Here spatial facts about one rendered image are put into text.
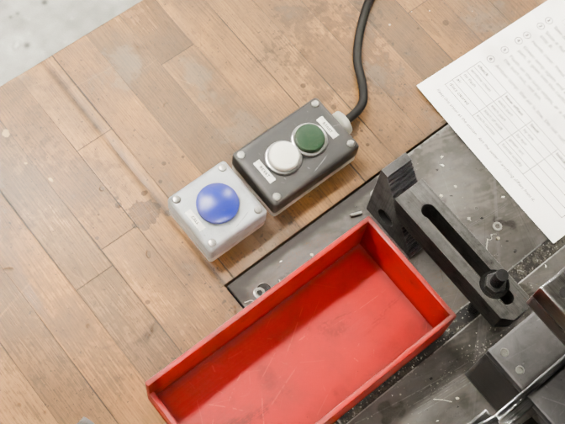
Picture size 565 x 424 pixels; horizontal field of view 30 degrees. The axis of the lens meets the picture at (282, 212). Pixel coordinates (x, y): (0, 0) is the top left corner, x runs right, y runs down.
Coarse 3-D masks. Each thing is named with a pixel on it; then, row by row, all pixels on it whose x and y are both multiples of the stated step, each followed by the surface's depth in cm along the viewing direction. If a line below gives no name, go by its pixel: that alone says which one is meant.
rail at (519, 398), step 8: (560, 360) 88; (552, 368) 88; (544, 376) 88; (536, 384) 87; (520, 392) 87; (528, 392) 87; (512, 400) 87; (520, 400) 87; (504, 408) 86; (512, 408) 87; (496, 416) 86
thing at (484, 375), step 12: (480, 360) 91; (468, 372) 95; (480, 372) 93; (492, 372) 91; (480, 384) 95; (492, 384) 92; (504, 384) 90; (492, 396) 94; (504, 396) 92; (540, 420) 88
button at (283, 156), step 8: (280, 144) 100; (288, 144) 100; (272, 152) 100; (280, 152) 100; (288, 152) 100; (296, 152) 100; (272, 160) 99; (280, 160) 99; (288, 160) 99; (296, 160) 99; (280, 168) 99; (288, 168) 99
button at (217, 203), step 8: (216, 184) 98; (224, 184) 98; (200, 192) 98; (208, 192) 98; (216, 192) 98; (224, 192) 98; (232, 192) 98; (200, 200) 97; (208, 200) 97; (216, 200) 97; (224, 200) 97; (232, 200) 97; (200, 208) 97; (208, 208) 97; (216, 208) 97; (224, 208) 97; (232, 208) 97; (208, 216) 97; (216, 216) 97; (224, 216) 97; (232, 216) 97
